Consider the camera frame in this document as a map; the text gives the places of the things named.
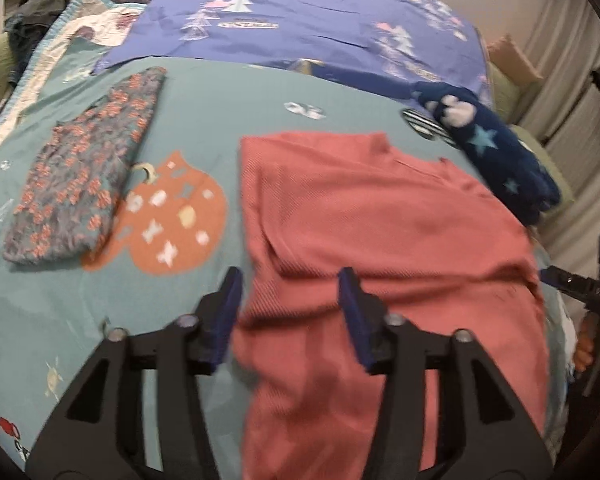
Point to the blue tree print sheet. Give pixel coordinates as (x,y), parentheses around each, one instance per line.
(305,20)

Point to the pile of dark clothes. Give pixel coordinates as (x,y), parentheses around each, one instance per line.
(45,5)

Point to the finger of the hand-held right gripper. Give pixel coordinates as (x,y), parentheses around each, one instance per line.
(572,285)

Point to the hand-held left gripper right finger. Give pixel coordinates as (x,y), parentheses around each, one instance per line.
(352,305)

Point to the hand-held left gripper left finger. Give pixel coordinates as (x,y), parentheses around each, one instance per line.
(229,300)

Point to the teal printed blanket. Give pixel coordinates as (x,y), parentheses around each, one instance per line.
(205,125)

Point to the grey curtain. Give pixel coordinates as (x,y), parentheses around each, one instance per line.
(575,50)

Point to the floral patterned pants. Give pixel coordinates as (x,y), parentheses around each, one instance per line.
(80,175)

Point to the navy star fleece garment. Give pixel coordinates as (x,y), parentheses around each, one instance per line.
(500,160)

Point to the person's right hand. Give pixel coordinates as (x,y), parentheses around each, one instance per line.
(582,347)

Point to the pink knit sweater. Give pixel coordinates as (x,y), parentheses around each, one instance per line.
(380,220)

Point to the tan pillow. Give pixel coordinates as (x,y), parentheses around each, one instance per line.
(512,57)

